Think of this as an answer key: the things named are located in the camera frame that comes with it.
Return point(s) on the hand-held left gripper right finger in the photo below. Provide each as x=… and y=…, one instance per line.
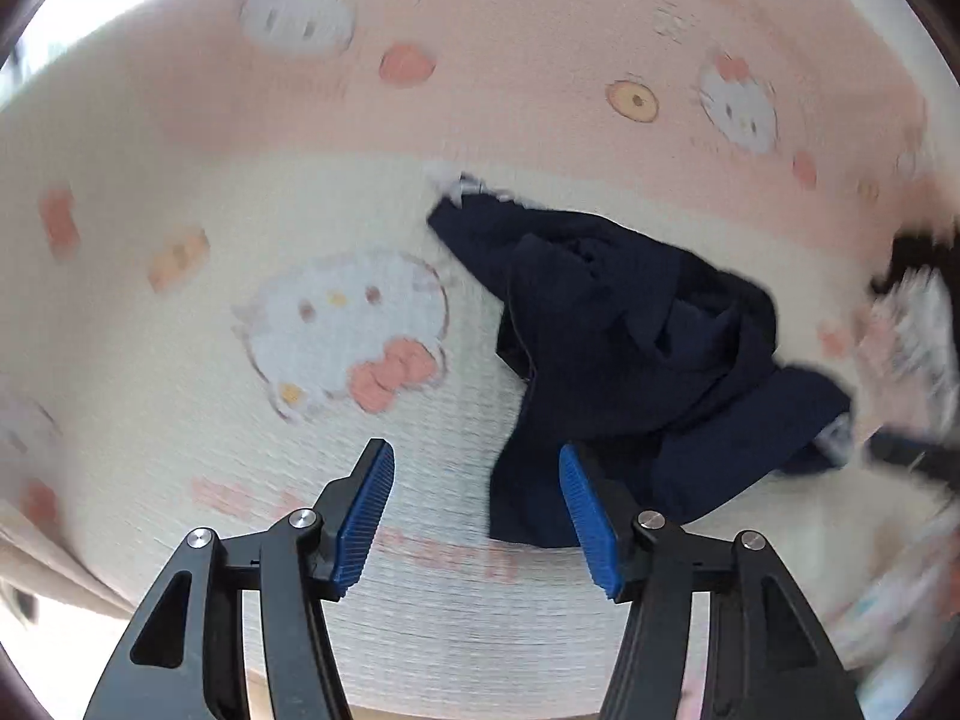
x=592, y=525

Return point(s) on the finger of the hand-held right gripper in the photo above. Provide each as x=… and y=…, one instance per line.
x=911, y=454

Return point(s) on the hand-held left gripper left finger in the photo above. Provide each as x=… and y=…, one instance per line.
x=367, y=517

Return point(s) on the navy shorts with white stripes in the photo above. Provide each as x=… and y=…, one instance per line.
x=600, y=330

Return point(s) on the white printed folded garment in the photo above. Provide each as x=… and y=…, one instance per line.
x=922, y=330

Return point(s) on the person's printed pajamas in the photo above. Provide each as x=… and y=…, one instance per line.
x=900, y=615

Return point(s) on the pink and cream printed blanket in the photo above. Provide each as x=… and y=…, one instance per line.
x=225, y=165

